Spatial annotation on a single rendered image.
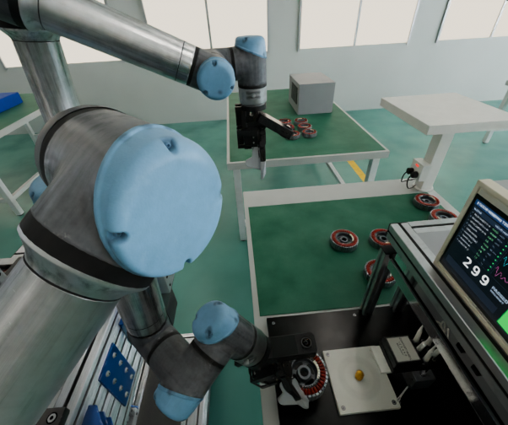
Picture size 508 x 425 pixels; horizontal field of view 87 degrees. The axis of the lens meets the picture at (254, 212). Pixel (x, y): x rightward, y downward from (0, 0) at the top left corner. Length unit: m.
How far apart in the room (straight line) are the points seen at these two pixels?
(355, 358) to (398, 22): 5.01
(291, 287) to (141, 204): 0.86
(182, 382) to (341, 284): 0.68
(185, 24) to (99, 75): 1.54
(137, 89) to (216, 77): 4.53
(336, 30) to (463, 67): 2.35
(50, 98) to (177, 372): 0.64
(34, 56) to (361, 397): 1.07
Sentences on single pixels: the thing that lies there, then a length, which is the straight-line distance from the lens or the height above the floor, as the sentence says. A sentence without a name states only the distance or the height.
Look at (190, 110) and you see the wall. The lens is 5.00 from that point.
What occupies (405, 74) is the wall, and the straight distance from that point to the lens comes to 5.65.
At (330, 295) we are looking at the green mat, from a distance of 1.01.
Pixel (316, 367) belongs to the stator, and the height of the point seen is 0.86.
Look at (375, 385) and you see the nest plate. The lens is 0.87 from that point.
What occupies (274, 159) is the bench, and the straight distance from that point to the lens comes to 1.81.
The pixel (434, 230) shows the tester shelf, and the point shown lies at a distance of 0.78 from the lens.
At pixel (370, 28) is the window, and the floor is 1.21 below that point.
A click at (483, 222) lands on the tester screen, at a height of 1.26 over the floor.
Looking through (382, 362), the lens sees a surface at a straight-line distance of 0.79.
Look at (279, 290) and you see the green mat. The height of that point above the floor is 0.75.
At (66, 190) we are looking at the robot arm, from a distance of 0.24.
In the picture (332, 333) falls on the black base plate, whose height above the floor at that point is 0.77.
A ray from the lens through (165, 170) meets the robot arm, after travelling 0.21.
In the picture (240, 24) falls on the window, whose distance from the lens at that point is 4.75.
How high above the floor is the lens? 1.56
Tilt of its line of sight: 38 degrees down
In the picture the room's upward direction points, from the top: 3 degrees counter-clockwise
